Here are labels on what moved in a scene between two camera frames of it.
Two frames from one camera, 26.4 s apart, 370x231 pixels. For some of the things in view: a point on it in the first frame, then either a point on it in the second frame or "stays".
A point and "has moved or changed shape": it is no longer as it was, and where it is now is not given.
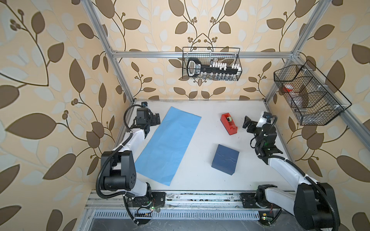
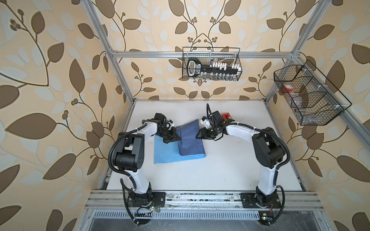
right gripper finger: x=246 y=122 -> x=202 y=133
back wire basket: x=209 y=56 stays
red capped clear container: x=288 y=88 stays
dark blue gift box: x=225 y=159 -> x=189 y=145
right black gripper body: x=253 y=129 -> x=213 y=130
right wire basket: x=314 y=100 stays
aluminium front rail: x=179 y=199 stays
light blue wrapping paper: x=160 y=158 has moved or changed shape
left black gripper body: x=150 y=121 -> x=165 y=133
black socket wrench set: x=214 y=71 stays
